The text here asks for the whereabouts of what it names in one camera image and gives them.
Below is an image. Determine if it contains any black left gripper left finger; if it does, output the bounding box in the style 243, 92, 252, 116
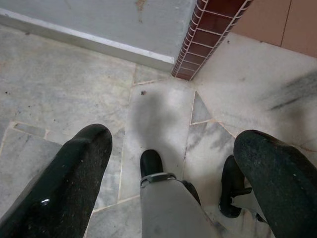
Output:
0, 123, 113, 238

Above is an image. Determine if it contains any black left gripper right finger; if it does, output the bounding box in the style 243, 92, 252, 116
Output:
233, 129, 317, 238

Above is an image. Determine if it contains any black robot right foot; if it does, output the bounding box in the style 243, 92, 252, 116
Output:
219, 155, 253, 219

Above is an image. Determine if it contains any black robot foot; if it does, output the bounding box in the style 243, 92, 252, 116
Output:
140, 149, 164, 179
219, 155, 253, 219

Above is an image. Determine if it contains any black robot left foot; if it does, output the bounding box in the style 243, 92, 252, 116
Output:
140, 149, 164, 179

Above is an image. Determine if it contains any grey robot left leg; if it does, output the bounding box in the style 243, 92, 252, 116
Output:
140, 173, 225, 238

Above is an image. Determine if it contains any grey skirting board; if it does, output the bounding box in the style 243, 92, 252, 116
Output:
0, 8, 175, 72

